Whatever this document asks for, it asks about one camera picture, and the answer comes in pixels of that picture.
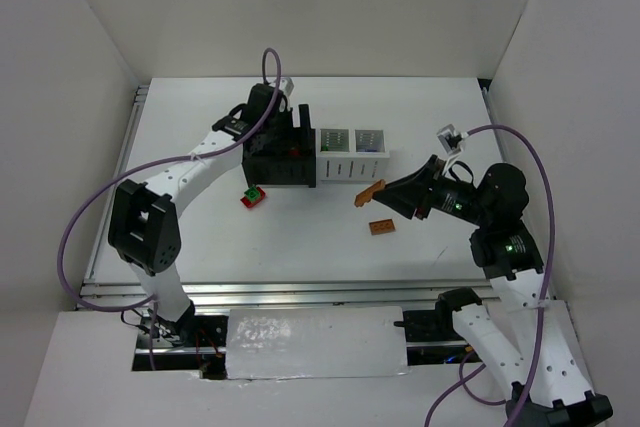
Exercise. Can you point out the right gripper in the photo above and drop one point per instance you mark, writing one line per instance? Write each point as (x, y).
(426, 189)

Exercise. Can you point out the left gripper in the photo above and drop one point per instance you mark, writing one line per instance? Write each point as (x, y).
(298, 133)

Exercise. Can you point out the orange lego plate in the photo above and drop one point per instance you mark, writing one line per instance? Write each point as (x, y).
(367, 194)

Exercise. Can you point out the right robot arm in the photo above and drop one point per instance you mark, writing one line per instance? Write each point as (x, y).
(536, 371)

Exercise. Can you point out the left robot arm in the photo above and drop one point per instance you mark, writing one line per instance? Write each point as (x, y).
(144, 225)

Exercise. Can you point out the black double container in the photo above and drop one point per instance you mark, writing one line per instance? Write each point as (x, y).
(277, 170)

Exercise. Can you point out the orange flat lego brick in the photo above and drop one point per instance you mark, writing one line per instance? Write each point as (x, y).
(382, 227)

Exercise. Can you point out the white double container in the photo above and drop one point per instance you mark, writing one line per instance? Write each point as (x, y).
(344, 163)

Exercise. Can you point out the green square lego brick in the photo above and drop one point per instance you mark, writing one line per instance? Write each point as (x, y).
(253, 194)

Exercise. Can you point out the red lego under green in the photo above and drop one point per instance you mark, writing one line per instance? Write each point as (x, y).
(251, 205)

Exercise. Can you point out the white foil covered plate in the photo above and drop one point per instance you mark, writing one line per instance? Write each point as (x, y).
(332, 342)

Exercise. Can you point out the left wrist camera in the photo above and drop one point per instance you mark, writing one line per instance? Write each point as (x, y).
(286, 86)

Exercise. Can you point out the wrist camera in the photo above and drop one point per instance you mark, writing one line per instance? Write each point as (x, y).
(452, 140)
(286, 86)

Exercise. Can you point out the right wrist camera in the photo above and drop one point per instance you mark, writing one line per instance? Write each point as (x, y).
(452, 140)

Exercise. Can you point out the aluminium rail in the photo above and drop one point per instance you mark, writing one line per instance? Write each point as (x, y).
(210, 297)

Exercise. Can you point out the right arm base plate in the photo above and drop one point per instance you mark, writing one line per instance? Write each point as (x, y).
(423, 326)

